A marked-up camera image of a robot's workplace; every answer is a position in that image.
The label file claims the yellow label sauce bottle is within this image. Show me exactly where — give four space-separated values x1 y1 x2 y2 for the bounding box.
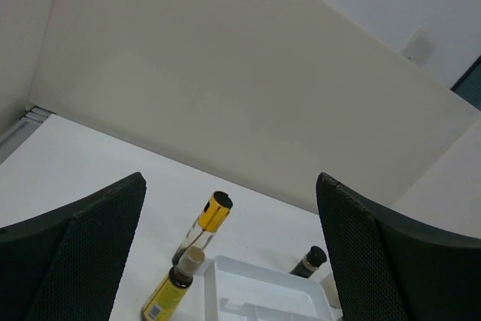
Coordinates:
141 246 205 321

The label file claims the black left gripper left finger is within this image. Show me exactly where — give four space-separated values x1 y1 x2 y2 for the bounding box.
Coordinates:
1 172 147 320

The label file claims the aluminium table edge rail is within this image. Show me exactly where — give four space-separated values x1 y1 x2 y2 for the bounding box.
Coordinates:
0 107 53 163

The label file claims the white wall outlet plate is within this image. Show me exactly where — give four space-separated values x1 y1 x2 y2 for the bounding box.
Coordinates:
400 27 437 67

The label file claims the gold cap glass spray bottle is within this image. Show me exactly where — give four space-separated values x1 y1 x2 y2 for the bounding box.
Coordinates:
172 191 233 265

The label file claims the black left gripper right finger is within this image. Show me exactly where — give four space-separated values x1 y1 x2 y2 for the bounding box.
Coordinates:
316 172 480 320

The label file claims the black cap spice jar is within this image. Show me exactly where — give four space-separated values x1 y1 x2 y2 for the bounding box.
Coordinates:
289 246 327 279

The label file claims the white plastic organizer tray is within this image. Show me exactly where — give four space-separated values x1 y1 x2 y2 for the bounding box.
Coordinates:
204 256 334 320

